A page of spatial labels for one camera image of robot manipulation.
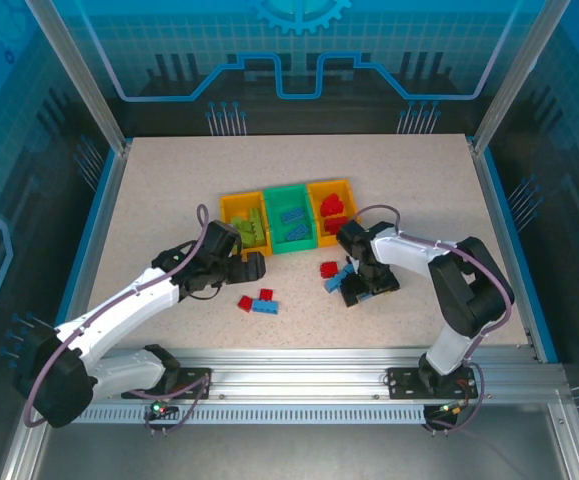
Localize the yellow plastic bin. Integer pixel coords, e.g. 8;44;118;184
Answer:
306;178;358;250
218;190;274;259

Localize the green plastic bin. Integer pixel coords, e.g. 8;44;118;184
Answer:
262;183;319;255

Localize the aluminium cross beam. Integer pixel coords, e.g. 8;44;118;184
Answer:
31;346;573;407

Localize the blue edge strip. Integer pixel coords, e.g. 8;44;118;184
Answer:
482;148;560;365
52;148;120;331

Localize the small board with LED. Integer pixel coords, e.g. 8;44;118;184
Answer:
426;399;470;419
148;397;179;420

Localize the grey metal panel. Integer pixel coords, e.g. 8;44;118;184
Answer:
33;422;570;480

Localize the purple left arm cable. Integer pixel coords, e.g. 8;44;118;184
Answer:
23;203;216;431

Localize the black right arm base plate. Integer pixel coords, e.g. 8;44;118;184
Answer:
386;366;480;400

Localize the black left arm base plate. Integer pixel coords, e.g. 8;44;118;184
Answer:
121;367;215;400

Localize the slotted grey cable duct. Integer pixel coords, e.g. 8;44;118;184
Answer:
76;405;429;425

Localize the aluminium frame post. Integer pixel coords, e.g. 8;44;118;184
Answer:
24;0;133;154
467;0;559;155

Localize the aluminium frame bar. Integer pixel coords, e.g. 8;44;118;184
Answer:
546;402;579;480
0;399;53;480

